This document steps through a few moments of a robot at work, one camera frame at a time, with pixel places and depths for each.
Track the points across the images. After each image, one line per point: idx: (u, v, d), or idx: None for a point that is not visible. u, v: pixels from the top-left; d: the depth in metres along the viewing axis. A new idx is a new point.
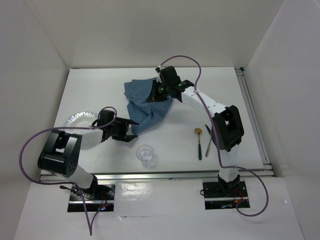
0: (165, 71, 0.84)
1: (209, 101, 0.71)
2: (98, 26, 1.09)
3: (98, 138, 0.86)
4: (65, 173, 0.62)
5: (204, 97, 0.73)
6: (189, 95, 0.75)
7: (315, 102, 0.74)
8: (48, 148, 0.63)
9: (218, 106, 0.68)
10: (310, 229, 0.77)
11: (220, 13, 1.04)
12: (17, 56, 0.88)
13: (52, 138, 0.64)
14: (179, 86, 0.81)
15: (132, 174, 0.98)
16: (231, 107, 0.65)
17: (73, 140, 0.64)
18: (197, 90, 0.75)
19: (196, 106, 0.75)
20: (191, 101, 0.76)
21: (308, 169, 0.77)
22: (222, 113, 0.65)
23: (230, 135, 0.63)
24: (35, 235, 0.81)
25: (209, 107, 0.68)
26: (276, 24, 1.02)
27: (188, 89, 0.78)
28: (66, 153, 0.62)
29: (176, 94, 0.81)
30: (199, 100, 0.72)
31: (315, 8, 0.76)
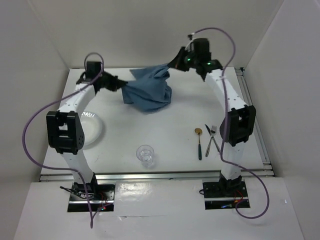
0: (198, 42, 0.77)
1: (231, 92, 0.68)
2: (98, 26, 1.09)
3: (93, 93, 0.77)
4: (76, 147, 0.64)
5: (228, 86, 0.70)
6: (214, 79, 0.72)
7: (316, 102, 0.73)
8: (52, 131, 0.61)
9: (237, 101, 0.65)
10: (310, 229, 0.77)
11: (220, 13, 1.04)
12: (17, 56, 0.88)
13: (50, 120, 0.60)
14: (208, 64, 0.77)
15: (132, 174, 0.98)
16: (250, 106, 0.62)
17: (70, 120, 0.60)
18: (224, 77, 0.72)
19: (217, 91, 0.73)
20: (214, 85, 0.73)
21: (308, 169, 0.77)
22: (239, 109, 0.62)
23: (237, 132, 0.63)
24: (35, 235, 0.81)
25: (229, 99, 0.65)
26: (276, 24, 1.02)
27: (216, 71, 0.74)
28: (71, 132, 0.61)
29: (202, 72, 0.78)
30: (222, 88, 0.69)
31: (315, 7, 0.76)
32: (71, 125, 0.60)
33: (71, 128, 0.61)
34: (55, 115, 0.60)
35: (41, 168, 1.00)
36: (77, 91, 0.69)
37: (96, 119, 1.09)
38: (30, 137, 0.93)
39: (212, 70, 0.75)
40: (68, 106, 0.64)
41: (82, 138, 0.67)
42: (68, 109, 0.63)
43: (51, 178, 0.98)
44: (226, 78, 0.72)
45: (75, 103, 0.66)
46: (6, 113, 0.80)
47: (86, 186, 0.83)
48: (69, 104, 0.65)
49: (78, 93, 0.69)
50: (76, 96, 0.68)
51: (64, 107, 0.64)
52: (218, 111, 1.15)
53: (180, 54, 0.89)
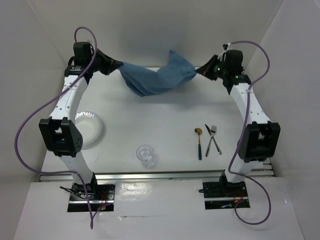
0: (231, 52, 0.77)
1: (255, 107, 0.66)
2: (98, 25, 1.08)
3: (85, 84, 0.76)
4: (75, 150, 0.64)
5: (253, 100, 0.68)
6: (239, 91, 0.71)
7: (316, 102, 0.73)
8: (48, 138, 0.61)
9: (260, 116, 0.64)
10: (310, 229, 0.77)
11: (220, 13, 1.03)
12: (16, 56, 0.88)
13: (44, 128, 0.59)
14: (236, 77, 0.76)
15: (132, 174, 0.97)
16: (274, 124, 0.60)
17: (64, 126, 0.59)
18: (251, 91, 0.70)
19: (240, 104, 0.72)
20: (238, 98, 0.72)
21: (308, 170, 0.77)
22: (260, 125, 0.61)
23: (255, 149, 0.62)
24: (35, 235, 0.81)
25: (251, 113, 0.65)
26: (276, 24, 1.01)
27: (241, 84, 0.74)
28: (67, 138, 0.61)
29: (229, 84, 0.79)
30: (245, 101, 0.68)
31: (315, 7, 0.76)
32: (66, 131, 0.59)
33: (66, 135, 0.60)
34: (48, 123, 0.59)
35: (41, 168, 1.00)
36: (67, 89, 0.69)
37: (96, 119, 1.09)
38: (30, 136, 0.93)
39: (238, 83, 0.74)
40: (60, 109, 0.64)
41: (80, 140, 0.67)
42: (61, 114, 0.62)
43: (51, 178, 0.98)
44: (252, 93, 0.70)
45: (67, 104, 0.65)
46: (6, 113, 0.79)
47: (86, 186, 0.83)
48: (60, 108, 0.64)
49: (67, 91, 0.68)
50: (66, 96, 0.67)
51: (57, 111, 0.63)
52: (218, 111, 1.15)
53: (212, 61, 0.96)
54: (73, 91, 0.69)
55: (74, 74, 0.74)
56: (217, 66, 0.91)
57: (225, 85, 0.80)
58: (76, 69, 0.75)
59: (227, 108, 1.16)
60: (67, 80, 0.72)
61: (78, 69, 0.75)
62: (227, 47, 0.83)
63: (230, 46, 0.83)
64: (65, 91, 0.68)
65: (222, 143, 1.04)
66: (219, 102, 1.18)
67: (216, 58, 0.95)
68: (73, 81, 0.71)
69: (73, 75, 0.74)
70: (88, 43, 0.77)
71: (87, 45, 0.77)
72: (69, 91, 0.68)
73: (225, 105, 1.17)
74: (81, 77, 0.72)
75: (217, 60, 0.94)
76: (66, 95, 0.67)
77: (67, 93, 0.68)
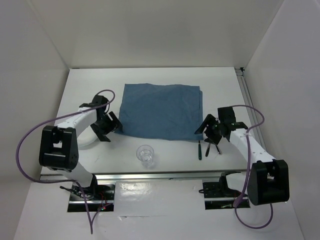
0: (223, 109, 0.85)
1: (256, 147, 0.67)
2: (99, 26, 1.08)
3: (93, 118, 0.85)
4: (68, 167, 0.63)
5: (254, 143, 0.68)
6: (238, 135, 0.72)
7: (315, 103, 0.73)
8: (46, 147, 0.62)
9: (264, 156, 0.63)
10: (310, 229, 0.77)
11: (220, 13, 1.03)
12: (17, 57, 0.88)
13: (46, 135, 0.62)
14: (232, 125, 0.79)
15: (132, 174, 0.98)
16: (279, 161, 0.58)
17: (67, 134, 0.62)
18: (249, 133, 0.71)
19: (241, 148, 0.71)
20: (238, 142, 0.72)
21: (308, 170, 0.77)
22: (266, 164, 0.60)
23: (268, 193, 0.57)
24: (35, 235, 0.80)
25: (254, 153, 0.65)
26: (276, 24, 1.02)
27: (239, 130, 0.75)
28: (66, 150, 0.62)
29: (225, 132, 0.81)
30: (246, 144, 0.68)
31: (316, 7, 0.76)
32: (67, 139, 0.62)
33: (66, 144, 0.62)
34: (52, 129, 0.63)
35: (41, 168, 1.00)
36: (79, 112, 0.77)
37: None
38: (30, 136, 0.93)
39: (236, 128, 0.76)
40: (67, 123, 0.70)
41: (75, 158, 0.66)
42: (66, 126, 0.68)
43: (51, 178, 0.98)
44: (250, 135, 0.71)
45: (75, 121, 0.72)
46: (6, 113, 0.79)
47: (86, 186, 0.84)
48: (68, 121, 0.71)
49: (79, 114, 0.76)
50: (76, 117, 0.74)
51: (64, 123, 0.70)
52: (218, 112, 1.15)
53: (207, 120, 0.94)
54: (84, 114, 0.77)
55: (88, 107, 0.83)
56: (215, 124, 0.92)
57: (222, 133, 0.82)
58: (91, 105, 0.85)
59: None
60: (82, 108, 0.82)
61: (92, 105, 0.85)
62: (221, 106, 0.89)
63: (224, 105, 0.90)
64: (78, 113, 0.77)
65: (222, 144, 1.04)
66: (219, 102, 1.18)
67: (211, 118, 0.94)
68: (86, 110, 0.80)
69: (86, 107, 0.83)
70: (107, 98, 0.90)
71: (105, 98, 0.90)
72: (80, 114, 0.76)
73: (225, 105, 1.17)
74: (94, 109, 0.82)
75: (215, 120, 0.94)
76: (76, 115, 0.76)
77: (78, 115, 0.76)
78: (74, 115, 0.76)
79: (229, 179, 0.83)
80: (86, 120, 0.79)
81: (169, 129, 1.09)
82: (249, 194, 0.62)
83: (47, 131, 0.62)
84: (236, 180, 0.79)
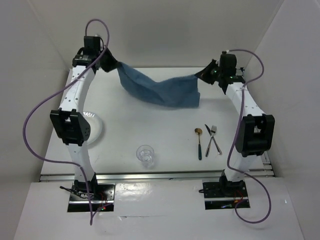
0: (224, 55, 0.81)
1: (250, 101, 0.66)
2: (98, 25, 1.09)
3: (92, 76, 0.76)
4: (83, 139, 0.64)
5: (248, 97, 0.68)
6: (234, 89, 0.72)
7: (315, 102, 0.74)
8: (58, 127, 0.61)
9: (255, 110, 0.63)
10: (310, 229, 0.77)
11: (220, 13, 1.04)
12: (17, 57, 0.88)
13: (54, 119, 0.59)
14: (230, 78, 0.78)
15: (132, 175, 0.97)
16: (268, 116, 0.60)
17: (73, 119, 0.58)
18: (245, 88, 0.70)
19: (236, 102, 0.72)
20: (234, 95, 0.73)
21: (308, 169, 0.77)
22: (256, 118, 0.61)
23: (253, 143, 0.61)
24: (35, 235, 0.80)
25: (246, 107, 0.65)
26: (276, 25, 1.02)
27: (237, 83, 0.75)
28: (76, 129, 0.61)
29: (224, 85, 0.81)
30: (240, 99, 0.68)
31: (315, 7, 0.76)
32: (75, 123, 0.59)
33: (75, 126, 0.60)
34: (59, 114, 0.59)
35: (41, 168, 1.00)
36: (76, 80, 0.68)
37: (96, 119, 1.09)
38: (29, 136, 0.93)
39: (233, 82, 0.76)
40: (68, 101, 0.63)
41: (88, 130, 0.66)
42: (70, 107, 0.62)
43: (52, 178, 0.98)
44: (246, 90, 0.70)
45: (75, 96, 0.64)
46: (6, 113, 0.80)
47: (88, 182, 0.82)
48: (69, 99, 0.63)
49: (76, 83, 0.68)
50: (75, 88, 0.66)
51: (65, 103, 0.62)
52: (219, 111, 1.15)
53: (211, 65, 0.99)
54: (82, 83, 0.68)
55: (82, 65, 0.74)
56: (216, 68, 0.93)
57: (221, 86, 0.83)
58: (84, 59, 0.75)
59: (226, 109, 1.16)
60: (76, 71, 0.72)
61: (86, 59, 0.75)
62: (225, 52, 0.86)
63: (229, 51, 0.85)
64: (75, 82, 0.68)
65: (222, 143, 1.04)
66: (219, 102, 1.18)
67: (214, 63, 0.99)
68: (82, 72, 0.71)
69: (81, 65, 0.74)
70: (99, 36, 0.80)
71: (97, 38, 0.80)
72: (79, 83, 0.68)
73: (225, 105, 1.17)
74: (89, 68, 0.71)
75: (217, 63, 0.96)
76: (74, 87, 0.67)
77: (76, 85, 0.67)
78: (71, 87, 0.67)
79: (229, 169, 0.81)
80: (85, 85, 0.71)
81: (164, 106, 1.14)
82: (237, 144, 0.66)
83: (56, 117, 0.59)
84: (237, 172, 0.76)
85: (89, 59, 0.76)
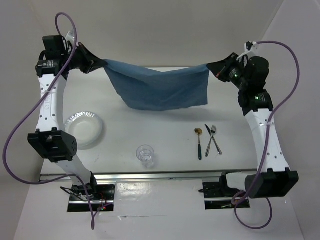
0: (255, 62, 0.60)
1: (274, 146, 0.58)
2: (98, 25, 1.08)
3: (65, 82, 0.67)
4: (71, 155, 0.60)
5: (273, 136, 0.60)
6: (258, 122, 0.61)
7: (315, 102, 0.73)
8: (43, 150, 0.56)
9: (278, 162, 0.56)
10: (310, 229, 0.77)
11: (220, 13, 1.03)
12: (17, 57, 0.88)
13: (36, 144, 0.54)
14: (257, 100, 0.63)
15: (131, 175, 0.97)
16: (293, 176, 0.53)
17: (57, 138, 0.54)
18: (271, 123, 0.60)
19: (256, 136, 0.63)
20: (255, 128, 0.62)
21: (308, 170, 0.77)
22: (277, 173, 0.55)
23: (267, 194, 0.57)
24: (35, 235, 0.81)
25: (268, 154, 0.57)
26: (276, 24, 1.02)
27: (263, 111, 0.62)
28: (63, 148, 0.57)
29: (245, 104, 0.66)
30: (264, 141, 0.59)
31: (315, 7, 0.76)
32: (60, 142, 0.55)
33: (60, 145, 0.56)
34: (39, 137, 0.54)
35: (41, 168, 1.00)
36: (46, 94, 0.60)
37: (96, 119, 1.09)
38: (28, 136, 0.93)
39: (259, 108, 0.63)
40: (45, 120, 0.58)
41: (74, 143, 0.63)
42: (48, 126, 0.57)
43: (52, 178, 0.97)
44: (272, 125, 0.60)
45: (52, 112, 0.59)
46: (6, 113, 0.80)
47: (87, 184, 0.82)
48: (45, 117, 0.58)
49: (47, 98, 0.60)
50: (49, 103, 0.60)
51: (42, 122, 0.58)
52: (219, 111, 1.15)
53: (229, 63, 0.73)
54: (55, 96, 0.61)
55: (49, 74, 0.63)
56: (234, 70, 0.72)
57: (241, 102, 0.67)
58: (49, 65, 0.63)
59: (226, 109, 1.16)
60: (44, 81, 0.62)
61: (51, 66, 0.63)
62: (251, 46, 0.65)
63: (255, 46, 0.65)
64: (45, 99, 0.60)
65: (222, 143, 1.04)
66: (218, 101, 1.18)
67: (235, 58, 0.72)
68: (51, 83, 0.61)
69: (49, 74, 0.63)
70: (60, 34, 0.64)
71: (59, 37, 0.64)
72: (51, 97, 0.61)
73: (225, 105, 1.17)
74: (59, 77, 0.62)
75: (236, 61, 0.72)
76: (46, 102, 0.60)
77: (48, 99, 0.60)
78: (43, 102, 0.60)
79: (231, 177, 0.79)
80: (60, 95, 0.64)
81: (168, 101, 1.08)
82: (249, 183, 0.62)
83: (36, 142, 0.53)
84: (234, 177, 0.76)
85: (56, 63, 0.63)
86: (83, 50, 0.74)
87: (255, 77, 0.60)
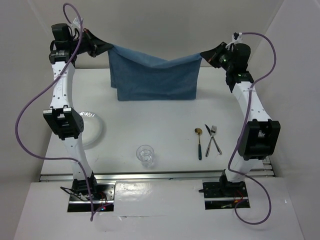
0: (238, 48, 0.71)
1: (257, 105, 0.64)
2: (98, 25, 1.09)
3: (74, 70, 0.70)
4: (79, 131, 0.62)
5: (256, 99, 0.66)
6: (241, 89, 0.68)
7: (315, 102, 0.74)
8: (54, 125, 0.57)
9: (261, 115, 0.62)
10: (310, 229, 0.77)
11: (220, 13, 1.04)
12: (17, 56, 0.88)
13: (49, 119, 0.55)
14: (238, 75, 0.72)
15: (132, 175, 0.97)
16: (274, 122, 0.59)
17: (68, 114, 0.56)
18: (253, 89, 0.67)
19: (242, 103, 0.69)
20: (240, 96, 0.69)
21: (308, 169, 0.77)
22: (260, 123, 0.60)
23: (256, 148, 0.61)
24: (35, 235, 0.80)
25: (252, 110, 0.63)
26: (276, 24, 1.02)
27: (246, 82, 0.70)
28: (73, 124, 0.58)
29: (230, 82, 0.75)
30: (247, 101, 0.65)
31: (315, 7, 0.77)
32: (70, 118, 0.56)
33: (70, 120, 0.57)
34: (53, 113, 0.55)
35: (41, 168, 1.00)
36: (57, 77, 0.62)
37: (96, 119, 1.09)
38: (29, 136, 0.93)
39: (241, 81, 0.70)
40: (57, 99, 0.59)
41: (82, 121, 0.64)
42: (60, 104, 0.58)
43: (51, 178, 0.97)
44: (254, 91, 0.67)
45: (64, 93, 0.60)
46: (6, 113, 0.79)
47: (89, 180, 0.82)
48: (58, 97, 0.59)
49: (59, 81, 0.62)
50: (60, 85, 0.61)
51: (55, 101, 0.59)
52: (219, 111, 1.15)
53: (220, 50, 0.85)
54: (66, 79, 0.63)
55: (60, 61, 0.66)
56: (223, 56, 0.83)
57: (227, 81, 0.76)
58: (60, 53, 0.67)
59: (227, 109, 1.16)
60: (56, 67, 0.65)
61: (63, 54, 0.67)
62: (238, 36, 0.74)
63: (241, 36, 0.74)
64: (55, 81, 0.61)
65: (222, 143, 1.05)
66: (218, 101, 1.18)
67: (224, 47, 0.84)
68: (63, 68, 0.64)
69: (60, 62, 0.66)
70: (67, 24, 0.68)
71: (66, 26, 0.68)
72: (62, 79, 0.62)
73: (225, 105, 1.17)
74: (69, 63, 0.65)
75: (225, 48, 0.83)
76: (59, 84, 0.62)
77: (59, 82, 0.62)
78: (56, 84, 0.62)
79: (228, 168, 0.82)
80: (70, 81, 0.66)
81: (158, 88, 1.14)
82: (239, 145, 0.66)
83: (50, 117, 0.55)
84: (233, 167, 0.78)
85: (67, 53, 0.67)
86: (87, 35, 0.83)
87: (239, 59, 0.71)
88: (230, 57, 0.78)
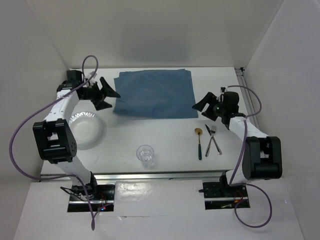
0: (227, 95, 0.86)
1: (253, 128, 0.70)
2: (98, 25, 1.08)
3: (75, 100, 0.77)
4: (71, 155, 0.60)
5: (251, 126, 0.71)
6: (236, 120, 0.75)
7: (315, 103, 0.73)
8: (43, 142, 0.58)
9: (258, 134, 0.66)
10: (310, 229, 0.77)
11: (220, 13, 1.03)
12: (17, 57, 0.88)
13: (38, 133, 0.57)
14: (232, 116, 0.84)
15: (132, 175, 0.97)
16: (273, 138, 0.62)
17: (59, 126, 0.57)
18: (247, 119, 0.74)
19: (239, 131, 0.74)
20: (236, 127, 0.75)
21: (308, 170, 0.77)
22: (261, 140, 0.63)
23: (261, 168, 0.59)
24: (35, 235, 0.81)
25: (250, 131, 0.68)
26: (276, 24, 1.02)
27: (238, 117, 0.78)
28: (64, 141, 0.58)
29: (226, 121, 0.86)
30: (243, 126, 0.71)
31: (315, 7, 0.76)
32: (61, 131, 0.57)
33: (61, 136, 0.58)
34: (43, 125, 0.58)
35: (41, 168, 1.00)
36: (59, 98, 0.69)
37: (96, 119, 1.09)
38: (28, 136, 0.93)
39: (235, 116, 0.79)
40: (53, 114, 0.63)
41: (75, 145, 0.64)
42: (54, 118, 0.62)
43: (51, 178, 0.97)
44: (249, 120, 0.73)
45: (61, 109, 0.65)
46: (6, 113, 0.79)
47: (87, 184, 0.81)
48: (54, 112, 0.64)
49: (59, 101, 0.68)
50: (59, 104, 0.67)
51: (50, 115, 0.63)
52: None
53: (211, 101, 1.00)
54: (66, 100, 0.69)
55: (66, 89, 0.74)
56: (216, 106, 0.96)
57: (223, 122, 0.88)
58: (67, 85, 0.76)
59: None
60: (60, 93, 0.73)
61: (69, 86, 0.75)
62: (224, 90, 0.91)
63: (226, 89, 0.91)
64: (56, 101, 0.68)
65: (222, 143, 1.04)
66: None
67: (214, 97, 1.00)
68: (65, 93, 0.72)
69: (65, 90, 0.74)
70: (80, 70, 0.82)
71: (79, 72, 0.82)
72: (62, 100, 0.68)
73: None
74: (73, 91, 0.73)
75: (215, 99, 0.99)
76: (57, 103, 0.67)
77: (59, 102, 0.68)
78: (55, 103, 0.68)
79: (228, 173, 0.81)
80: (69, 105, 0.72)
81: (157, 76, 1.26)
82: (244, 171, 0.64)
83: (39, 130, 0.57)
84: (232, 175, 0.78)
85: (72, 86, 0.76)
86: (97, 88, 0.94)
87: (230, 102, 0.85)
88: (222, 105, 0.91)
